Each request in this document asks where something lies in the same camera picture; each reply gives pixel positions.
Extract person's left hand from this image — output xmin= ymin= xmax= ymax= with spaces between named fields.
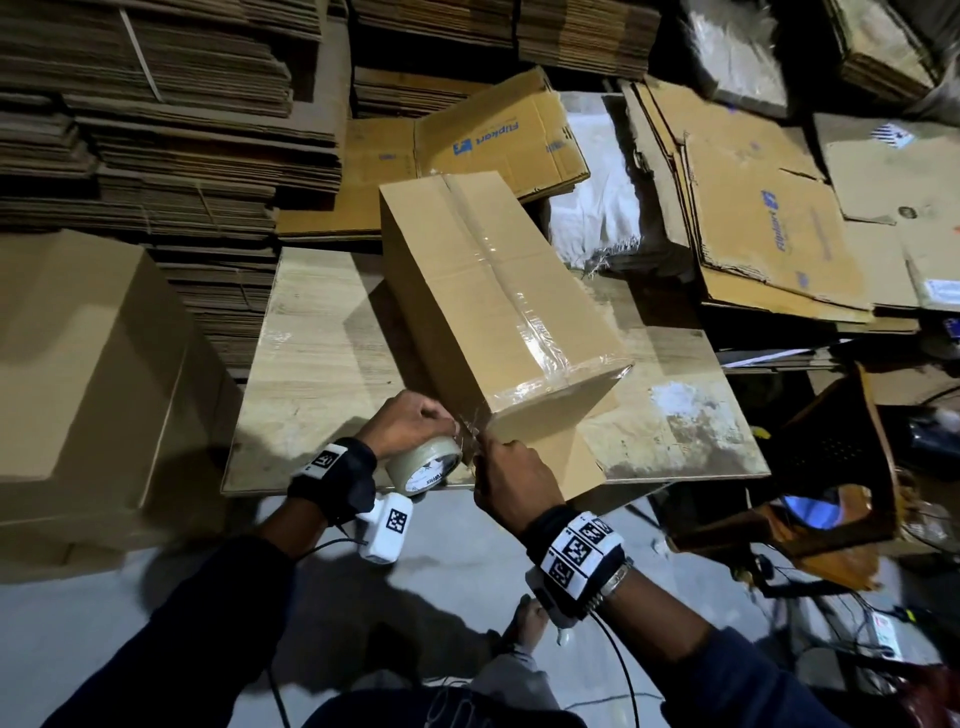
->
xmin=355 ymin=390 xmax=462 ymax=464

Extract person's right hand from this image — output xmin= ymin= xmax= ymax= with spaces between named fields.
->
xmin=472 ymin=435 xmax=567 ymax=539

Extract clear tape roll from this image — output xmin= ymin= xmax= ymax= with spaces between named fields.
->
xmin=387 ymin=435 xmax=467 ymax=497

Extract brown cardboard box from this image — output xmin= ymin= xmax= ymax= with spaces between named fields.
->
xmin=0 ymin=229 xmax=242 ymax=584
xmin=379 ymin=169 xmax=636 ymax=504

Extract person's left forearm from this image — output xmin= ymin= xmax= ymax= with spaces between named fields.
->
xmin=45 ymin=495 xmax=332 ymax=728

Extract person's right forearm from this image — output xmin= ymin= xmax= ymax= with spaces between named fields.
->
xmin=592 ymin=567 xmax=849 ymax=728

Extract person's bare foot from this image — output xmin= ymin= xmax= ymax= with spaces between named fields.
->
xmin=502 ymin=594 xmax=552 ymax=656

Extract person's trouser leg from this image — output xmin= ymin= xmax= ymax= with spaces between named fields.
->
xmin=307 ymin=645 xmax=587 ymax=728

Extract stacks of flat cardboard bundles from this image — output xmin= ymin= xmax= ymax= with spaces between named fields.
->
xmin=0 ymin=0 xmax=662 ymax=384

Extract pile of brown cartons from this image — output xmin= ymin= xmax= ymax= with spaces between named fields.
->
xmin=622 ymin=78 xmax=960 ymax=339

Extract black left wrist band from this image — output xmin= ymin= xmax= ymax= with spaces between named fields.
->
xmin=288 ymin=436 xmax=380 ymax=527

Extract black wrist band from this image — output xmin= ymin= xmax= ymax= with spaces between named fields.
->
xmin=522 ymin=502 xmax=635 ymax=624
xmin=288 ymin=436 xmax=380 ymax=527

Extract black right wrist band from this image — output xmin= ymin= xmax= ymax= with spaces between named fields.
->
xmin=522 ymin=502 xmax=635 ymax=624

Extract plywood work board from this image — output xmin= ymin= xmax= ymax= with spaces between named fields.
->
xmin=222 ymin=247 xmax=771 ymax=497

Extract blue glowing device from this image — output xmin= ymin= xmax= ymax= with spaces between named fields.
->
xmin=780 ymin=495 xmax=845 ymax=530

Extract yellow carton with blue print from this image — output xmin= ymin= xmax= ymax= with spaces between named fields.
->
xmin=412 ymin=67 xmax=591 ymax=204

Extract white plastic sack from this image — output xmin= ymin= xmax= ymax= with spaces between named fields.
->
xmin=543 ymin=93 xmax=669 ymax=275

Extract brown flat carton blue print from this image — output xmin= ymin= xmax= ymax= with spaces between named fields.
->
xmin=682 ymin=138 xmax=875 ymax=312

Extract white power strip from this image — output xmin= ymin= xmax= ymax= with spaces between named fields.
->
xmin=867 ymin=607 xmax=905 ymax=662

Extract clear plastic sheet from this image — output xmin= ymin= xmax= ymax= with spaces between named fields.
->
xmin=675 ymin=0 xmax=792 ymax=119

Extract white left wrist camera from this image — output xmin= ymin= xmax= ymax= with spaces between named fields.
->
xmin=357 ymin=492 xmax=414 ymax=566

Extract silver bracelet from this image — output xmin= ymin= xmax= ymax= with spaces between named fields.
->
xmin=585 ymin=558 xmax=636 ymax=620

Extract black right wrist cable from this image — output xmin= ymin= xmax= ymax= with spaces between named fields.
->
xmin=588 ymin=607 xmax=644 ymax=728

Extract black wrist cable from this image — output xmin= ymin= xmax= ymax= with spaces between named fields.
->
xmin=267 ymin=532 xmax=362 ymax=728
xmin=588 ymin=607 xmax=644 ymax=728

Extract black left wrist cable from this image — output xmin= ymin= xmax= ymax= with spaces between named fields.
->
xmin=267 ymin=532 xmax=362 ymax=728

